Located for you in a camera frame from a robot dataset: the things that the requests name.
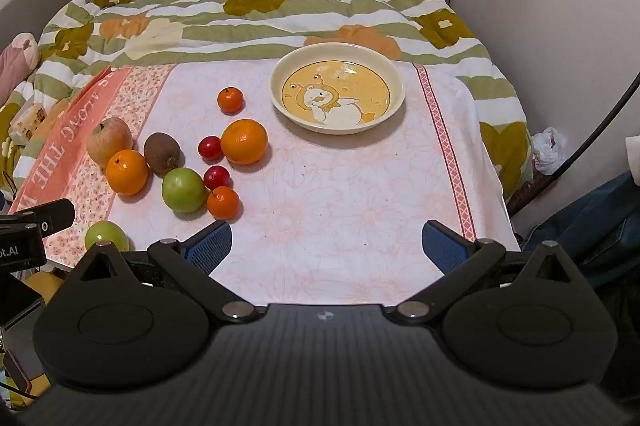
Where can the tissue packet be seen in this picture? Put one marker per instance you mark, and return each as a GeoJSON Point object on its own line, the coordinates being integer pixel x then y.
{"type": "Point", "coordinates": [27, 121]}

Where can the small tangerine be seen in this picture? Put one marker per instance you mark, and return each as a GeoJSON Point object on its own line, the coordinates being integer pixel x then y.
{"type": "Point", "coordinates": [222, 202]}
{"type": "Point", "coordinates": [230, 100]}

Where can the floral striped blanket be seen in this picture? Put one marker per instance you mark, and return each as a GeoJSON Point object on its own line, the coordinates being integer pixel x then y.
{"type": "Point", "coordinates": [300, 16]}

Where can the pink floral cloth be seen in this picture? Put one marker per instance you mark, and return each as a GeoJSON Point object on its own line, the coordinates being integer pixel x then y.
{"type": "Point", "coordinates": [325, 206]}

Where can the yellow object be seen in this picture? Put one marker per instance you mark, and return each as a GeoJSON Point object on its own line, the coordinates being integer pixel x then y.
{"type": "Point", "coordinates": [42, 286]}

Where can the large orange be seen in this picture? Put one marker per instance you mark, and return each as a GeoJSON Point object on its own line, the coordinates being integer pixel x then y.
{"type": "Point", "coordinates": [244, 141]}
{"type": "Point", "coordinates": [127, 172]}

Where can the green apple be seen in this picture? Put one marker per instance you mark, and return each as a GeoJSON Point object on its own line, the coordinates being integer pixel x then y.
{"type": "Point", "coordinates": [105, 233]}
{"type": "Point", "coordinates": [183, 189]}

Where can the brown kiwi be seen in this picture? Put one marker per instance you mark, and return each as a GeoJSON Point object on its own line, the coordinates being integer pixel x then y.
{"type": "Point", "coordinates": [161, 152]}

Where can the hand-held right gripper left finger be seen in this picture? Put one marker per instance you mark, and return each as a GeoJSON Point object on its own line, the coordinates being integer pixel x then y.
{"type": "Point", "coordinates": [214, 246]}

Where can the yellow-red apple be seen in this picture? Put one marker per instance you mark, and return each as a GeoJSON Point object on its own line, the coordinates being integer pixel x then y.
{"type": "Point", "coordinates": [109, 137]}

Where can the cream bowl with duck print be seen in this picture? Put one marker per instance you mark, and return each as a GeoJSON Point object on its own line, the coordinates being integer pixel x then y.
{"type": "Point", "coordinates": [340, 56]}

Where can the white plastic bag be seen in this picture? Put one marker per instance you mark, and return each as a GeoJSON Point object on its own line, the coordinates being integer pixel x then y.
{"type": "Point", "coordinates": [549, 151]}

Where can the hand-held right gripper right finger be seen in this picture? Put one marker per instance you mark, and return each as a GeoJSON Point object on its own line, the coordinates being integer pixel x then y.
{"type": "Point", "coordinates": [439, 246]}

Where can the pink plush toy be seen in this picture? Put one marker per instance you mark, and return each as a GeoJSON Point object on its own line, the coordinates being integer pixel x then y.
{"type": "Point", "coordinates": [15, 61]}

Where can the blue denim clothing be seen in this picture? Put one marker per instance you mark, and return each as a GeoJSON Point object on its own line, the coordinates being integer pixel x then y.
{"type": "Point", "coordinates": [595, 226]}

